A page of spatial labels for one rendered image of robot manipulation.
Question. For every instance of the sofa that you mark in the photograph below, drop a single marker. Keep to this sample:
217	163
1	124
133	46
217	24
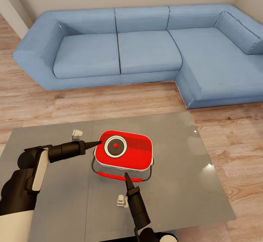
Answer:
213	52

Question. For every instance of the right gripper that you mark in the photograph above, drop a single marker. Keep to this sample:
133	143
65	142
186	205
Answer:
135	200

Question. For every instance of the coffee table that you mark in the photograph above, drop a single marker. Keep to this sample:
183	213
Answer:
75	204

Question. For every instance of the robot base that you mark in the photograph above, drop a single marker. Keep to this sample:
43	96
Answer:
133	239

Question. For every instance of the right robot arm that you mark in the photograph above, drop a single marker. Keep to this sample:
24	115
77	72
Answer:
138	212

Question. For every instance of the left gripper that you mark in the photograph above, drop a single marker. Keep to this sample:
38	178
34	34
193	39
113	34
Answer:
75	148

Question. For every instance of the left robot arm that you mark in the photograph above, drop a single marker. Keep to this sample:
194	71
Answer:
19	194

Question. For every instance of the radio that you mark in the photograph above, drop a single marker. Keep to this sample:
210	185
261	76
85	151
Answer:
124	151

